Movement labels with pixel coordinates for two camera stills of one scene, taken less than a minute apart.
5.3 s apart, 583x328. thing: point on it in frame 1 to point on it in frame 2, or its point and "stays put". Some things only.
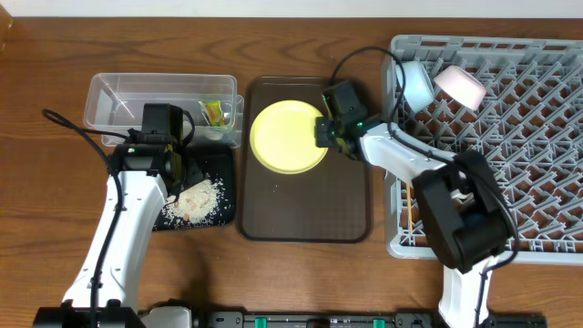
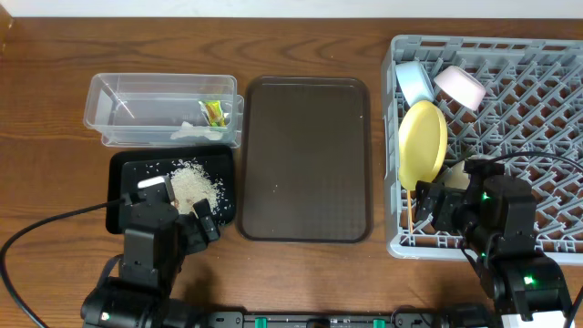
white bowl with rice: (462, 86) stays put
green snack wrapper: (214, 112) stays put
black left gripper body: (183, 170) to (192, 226)
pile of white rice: (200, 203) stays put
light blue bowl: (417, 87) stays put
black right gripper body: (325, 133) to (439, 206)
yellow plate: (283, 137) to (422, 143)
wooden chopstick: (410, 213) stays put
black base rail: (246, 320) stays put
